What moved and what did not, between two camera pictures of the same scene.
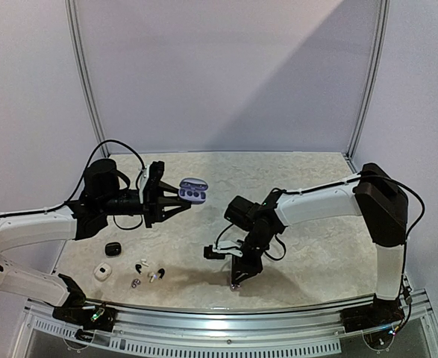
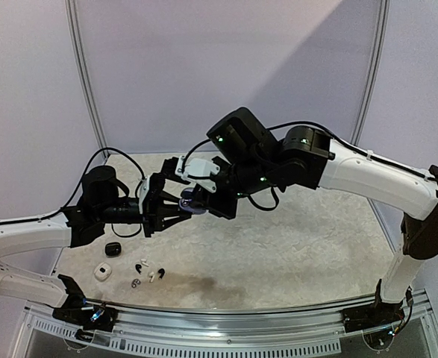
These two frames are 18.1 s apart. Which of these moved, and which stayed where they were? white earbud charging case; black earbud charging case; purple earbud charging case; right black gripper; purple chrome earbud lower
Moved: purple earbud charging case; right black gripper
Stayed: black earbud charging case; purple chrome earbud lower; white earbud charging case
